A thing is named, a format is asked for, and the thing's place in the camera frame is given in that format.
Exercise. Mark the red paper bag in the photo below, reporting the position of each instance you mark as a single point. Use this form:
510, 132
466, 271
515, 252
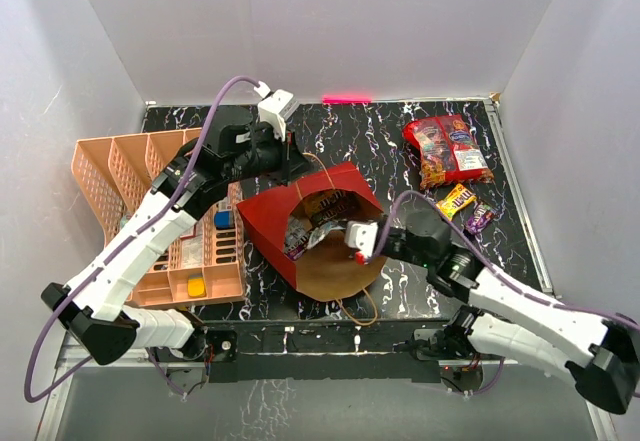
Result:
327, 273

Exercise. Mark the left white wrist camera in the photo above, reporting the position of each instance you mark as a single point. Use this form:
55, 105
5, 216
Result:
275, 106

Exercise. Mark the brown candy packet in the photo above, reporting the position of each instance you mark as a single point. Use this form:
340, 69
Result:
324, 206

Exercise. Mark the silver snack packet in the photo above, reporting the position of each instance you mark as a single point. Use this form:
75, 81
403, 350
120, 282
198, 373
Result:
321, 232

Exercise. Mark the yellow candy packet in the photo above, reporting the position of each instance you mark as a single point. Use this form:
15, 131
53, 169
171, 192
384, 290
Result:
458, 198

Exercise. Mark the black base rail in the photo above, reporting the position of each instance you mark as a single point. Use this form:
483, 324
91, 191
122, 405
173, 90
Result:
328, 349

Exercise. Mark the red white packet in basket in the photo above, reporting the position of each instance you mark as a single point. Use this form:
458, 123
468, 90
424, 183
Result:
190, 233

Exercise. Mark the peach plastic organizer basket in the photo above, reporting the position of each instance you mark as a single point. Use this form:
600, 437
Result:
115, 172

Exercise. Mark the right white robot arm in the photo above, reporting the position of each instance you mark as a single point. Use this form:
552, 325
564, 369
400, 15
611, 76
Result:
595, 352

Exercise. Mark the yellow sponge block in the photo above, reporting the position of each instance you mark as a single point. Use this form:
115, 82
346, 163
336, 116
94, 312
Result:
196, 286

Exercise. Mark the blue item in basket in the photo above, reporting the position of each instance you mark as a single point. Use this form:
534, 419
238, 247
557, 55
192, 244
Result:
223, 220

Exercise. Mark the purple candy packet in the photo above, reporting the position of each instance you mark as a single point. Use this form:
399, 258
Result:
481, 217

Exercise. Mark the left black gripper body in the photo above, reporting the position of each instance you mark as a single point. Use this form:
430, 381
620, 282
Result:
267, 155

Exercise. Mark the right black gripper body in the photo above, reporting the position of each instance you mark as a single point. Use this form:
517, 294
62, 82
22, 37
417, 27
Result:
395, 245

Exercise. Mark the large red snack bag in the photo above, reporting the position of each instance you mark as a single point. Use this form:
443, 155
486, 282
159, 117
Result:
448, 151

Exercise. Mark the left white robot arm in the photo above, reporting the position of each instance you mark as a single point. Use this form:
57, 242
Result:
92, 306

